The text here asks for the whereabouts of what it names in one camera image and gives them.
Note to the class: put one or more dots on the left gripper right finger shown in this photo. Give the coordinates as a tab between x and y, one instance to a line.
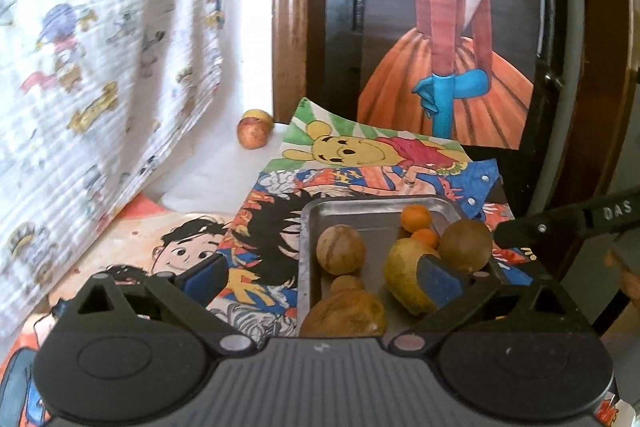
433	328

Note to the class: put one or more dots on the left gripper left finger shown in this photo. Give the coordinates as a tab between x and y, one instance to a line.
183	300

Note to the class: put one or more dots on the yellow-green pear fruit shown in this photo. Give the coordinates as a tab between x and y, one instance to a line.
418	279

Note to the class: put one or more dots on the brown mango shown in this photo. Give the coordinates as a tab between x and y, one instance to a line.
350	313

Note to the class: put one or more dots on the small brown round fruit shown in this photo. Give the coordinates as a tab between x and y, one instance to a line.
345	283

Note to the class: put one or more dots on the brown kiwi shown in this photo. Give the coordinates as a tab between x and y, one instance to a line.
466	245

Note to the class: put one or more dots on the small orange tangerine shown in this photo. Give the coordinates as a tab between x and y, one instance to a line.
426	237
415	217

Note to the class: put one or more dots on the round tan striped melon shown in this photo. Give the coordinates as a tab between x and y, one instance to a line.
340	250

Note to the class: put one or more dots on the person right hand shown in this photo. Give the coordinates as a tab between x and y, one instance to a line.
629	281

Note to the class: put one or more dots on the dark metal baking tray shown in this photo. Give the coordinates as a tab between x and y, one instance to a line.
377	220

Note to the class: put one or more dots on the red apple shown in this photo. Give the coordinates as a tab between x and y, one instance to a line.
253	132

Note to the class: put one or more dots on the yellow fruit at back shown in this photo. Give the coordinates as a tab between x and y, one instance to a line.
259	115

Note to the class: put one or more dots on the colourful anime drawing sheets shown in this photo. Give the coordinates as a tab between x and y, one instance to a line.
322	156

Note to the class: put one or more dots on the orange dress lady poster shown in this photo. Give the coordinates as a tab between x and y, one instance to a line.
458	69

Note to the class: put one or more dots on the white cartoon print cloth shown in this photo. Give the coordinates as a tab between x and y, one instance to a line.
95	94

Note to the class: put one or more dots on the wooden door frame post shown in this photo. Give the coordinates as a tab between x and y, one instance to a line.
298	45

